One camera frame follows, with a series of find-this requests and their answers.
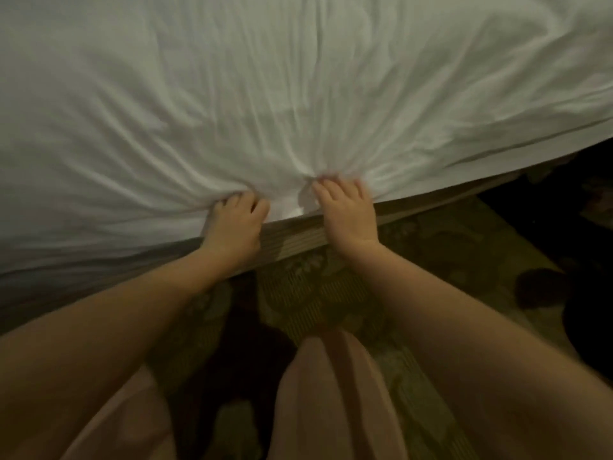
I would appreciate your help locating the person's left hand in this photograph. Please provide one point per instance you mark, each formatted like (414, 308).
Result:
(235, 234)

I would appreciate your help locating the person's right hand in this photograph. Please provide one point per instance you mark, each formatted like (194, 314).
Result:
(350, 217)

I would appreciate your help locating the white bed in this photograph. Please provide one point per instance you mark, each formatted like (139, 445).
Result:
(287, 236)

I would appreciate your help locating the white duvet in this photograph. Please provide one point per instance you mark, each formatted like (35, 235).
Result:
(287, 91)

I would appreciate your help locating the person's left forearm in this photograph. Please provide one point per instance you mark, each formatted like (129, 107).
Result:
(86, 349)

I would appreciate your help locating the person's right forearm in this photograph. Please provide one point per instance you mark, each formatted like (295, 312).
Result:
(498, 359)

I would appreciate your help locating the person's right leg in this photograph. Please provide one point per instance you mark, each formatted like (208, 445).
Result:
(335, 402)

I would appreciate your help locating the person's leg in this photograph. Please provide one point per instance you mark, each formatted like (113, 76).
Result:
(124, 426)
(335, 402)

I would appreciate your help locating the person's left leg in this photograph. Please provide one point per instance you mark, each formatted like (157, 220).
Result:
(124, 426)

